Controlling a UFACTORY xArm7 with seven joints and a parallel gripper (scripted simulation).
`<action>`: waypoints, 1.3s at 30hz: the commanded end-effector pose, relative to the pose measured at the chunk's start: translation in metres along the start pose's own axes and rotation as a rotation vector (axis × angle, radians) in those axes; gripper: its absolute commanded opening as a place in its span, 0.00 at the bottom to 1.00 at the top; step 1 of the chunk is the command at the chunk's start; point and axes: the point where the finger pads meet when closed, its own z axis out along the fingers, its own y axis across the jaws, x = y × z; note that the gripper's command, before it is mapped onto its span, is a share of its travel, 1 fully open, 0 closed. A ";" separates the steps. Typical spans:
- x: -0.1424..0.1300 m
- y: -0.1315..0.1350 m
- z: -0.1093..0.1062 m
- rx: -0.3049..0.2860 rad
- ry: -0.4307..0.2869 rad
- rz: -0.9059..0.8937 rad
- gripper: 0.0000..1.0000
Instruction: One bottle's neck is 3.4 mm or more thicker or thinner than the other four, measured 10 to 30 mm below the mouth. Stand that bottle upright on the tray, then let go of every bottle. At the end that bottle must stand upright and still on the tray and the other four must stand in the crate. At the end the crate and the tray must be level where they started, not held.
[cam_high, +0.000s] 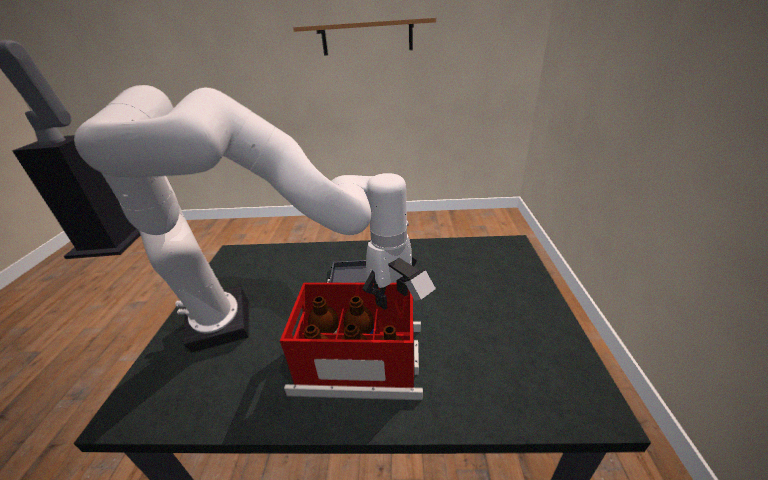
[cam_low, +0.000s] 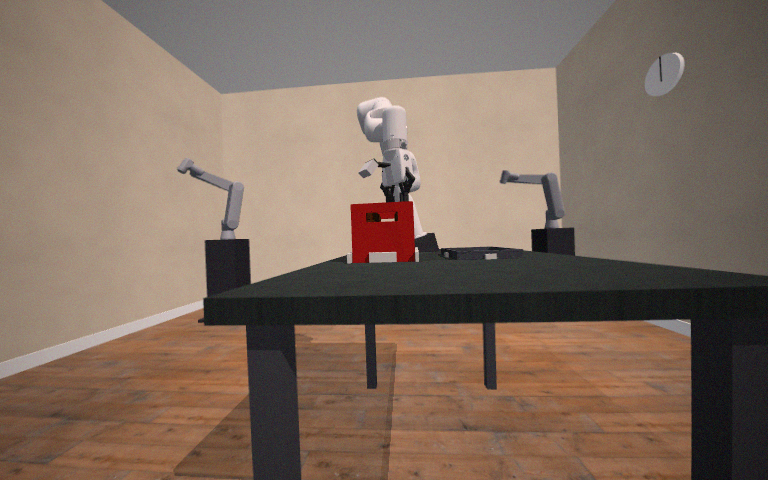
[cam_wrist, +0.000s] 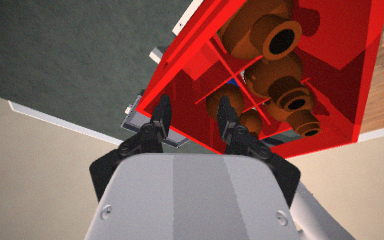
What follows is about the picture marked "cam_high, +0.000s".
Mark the red divided crate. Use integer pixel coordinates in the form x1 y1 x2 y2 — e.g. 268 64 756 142
288 283 414 388

